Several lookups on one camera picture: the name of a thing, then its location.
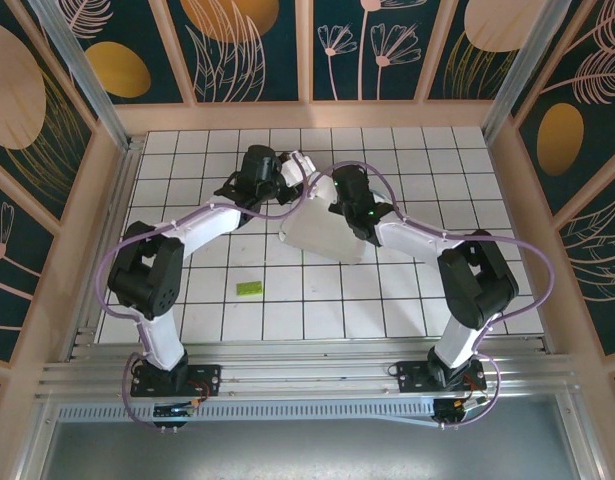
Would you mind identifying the white and blue paper box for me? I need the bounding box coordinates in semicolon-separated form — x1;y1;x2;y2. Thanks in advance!
279;172;369;265

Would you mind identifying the grey metal sheet panel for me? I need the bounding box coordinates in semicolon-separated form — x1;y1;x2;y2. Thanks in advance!
16;392;606;480

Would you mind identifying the aluminium side rail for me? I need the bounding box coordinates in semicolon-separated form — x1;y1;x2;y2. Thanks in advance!
66;137;143;361

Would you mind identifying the aluminium mounting rail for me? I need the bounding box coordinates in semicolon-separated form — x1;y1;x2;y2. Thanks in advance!
35;335;581;401

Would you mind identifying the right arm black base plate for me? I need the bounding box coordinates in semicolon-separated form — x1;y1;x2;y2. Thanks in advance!
395;360;487;396

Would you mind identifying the aluminium frame post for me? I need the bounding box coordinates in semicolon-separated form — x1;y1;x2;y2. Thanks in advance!
481;0;583;144
29;0;144;151

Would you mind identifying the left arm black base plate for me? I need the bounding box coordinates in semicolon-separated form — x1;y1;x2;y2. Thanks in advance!
130;364;223;399

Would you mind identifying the perforated metal cable tray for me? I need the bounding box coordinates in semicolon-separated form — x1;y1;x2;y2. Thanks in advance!
56;399;438;427

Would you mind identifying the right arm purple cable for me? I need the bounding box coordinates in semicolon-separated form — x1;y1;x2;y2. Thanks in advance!
306;159;556;430

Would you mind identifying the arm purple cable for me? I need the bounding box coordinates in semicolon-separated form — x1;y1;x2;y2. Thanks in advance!
97;153;318;435
306;159;556;430

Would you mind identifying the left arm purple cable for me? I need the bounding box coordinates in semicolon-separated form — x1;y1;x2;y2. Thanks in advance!
97;153;318;435

